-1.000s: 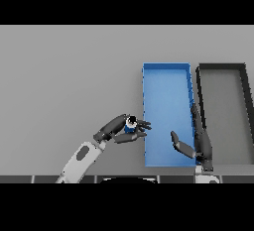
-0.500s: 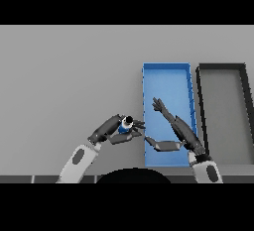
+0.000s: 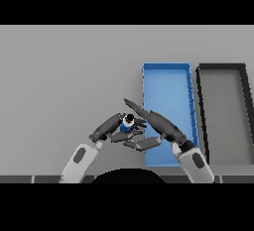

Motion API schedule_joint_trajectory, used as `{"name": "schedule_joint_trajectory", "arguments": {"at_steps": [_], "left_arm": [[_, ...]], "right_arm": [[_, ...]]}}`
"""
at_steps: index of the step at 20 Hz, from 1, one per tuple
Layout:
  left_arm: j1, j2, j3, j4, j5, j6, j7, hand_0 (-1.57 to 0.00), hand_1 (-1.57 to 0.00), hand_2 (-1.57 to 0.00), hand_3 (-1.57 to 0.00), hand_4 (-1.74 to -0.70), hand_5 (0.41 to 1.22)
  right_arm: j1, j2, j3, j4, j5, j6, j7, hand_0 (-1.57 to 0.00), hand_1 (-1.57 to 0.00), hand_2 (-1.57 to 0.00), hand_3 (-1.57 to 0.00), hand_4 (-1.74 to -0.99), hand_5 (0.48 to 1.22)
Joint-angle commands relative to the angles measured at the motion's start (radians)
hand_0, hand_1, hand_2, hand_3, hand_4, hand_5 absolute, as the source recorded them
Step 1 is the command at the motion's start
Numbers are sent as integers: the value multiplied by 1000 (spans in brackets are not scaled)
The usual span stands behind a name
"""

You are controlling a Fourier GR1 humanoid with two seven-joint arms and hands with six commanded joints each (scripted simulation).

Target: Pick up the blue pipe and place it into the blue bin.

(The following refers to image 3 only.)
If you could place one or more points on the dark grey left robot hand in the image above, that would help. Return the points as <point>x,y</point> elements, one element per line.
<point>106,128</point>

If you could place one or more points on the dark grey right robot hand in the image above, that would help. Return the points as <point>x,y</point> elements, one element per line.
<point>162,125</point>

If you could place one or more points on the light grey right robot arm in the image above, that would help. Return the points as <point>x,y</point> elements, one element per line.
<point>195,164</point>

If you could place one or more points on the blue bin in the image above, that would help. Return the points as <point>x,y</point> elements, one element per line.
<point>167,109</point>

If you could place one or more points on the dark grey bin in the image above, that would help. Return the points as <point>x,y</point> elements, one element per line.
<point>225,112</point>

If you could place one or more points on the flat black rounded shape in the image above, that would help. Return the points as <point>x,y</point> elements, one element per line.
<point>128,176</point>

